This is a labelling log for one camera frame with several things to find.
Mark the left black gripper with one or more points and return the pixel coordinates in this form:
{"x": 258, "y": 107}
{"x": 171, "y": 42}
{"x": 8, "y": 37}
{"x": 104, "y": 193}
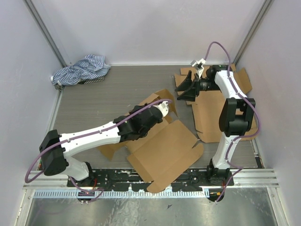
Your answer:
{"x": 138, "y": 107}

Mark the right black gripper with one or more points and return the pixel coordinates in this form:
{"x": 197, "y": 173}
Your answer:
{"x": 187, "y": 84}

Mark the brown cardboard box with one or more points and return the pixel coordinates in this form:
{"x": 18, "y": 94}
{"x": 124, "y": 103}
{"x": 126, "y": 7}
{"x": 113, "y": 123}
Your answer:
{"x": 163, "y": 155}

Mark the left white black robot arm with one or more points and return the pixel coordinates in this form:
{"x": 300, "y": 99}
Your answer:
{"x": 58, "y": 149}

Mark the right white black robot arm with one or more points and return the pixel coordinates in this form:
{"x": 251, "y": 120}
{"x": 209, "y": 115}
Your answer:
{"x": 222, "y": 112}

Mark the stacked brown cardboard blanks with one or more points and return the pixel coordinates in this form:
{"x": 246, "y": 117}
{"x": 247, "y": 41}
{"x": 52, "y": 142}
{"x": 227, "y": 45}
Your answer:
{"x": 208, "y": 105}

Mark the blue striped crumpled cloth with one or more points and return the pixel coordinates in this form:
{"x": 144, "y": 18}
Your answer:
{"x": 90, "y": 69}

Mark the slotted grey cable duct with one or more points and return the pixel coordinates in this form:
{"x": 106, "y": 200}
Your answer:
{"x": 75, "y": 193}

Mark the aluminium frame rail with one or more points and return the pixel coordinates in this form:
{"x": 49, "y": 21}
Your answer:
{"x": 255, "y": 178}

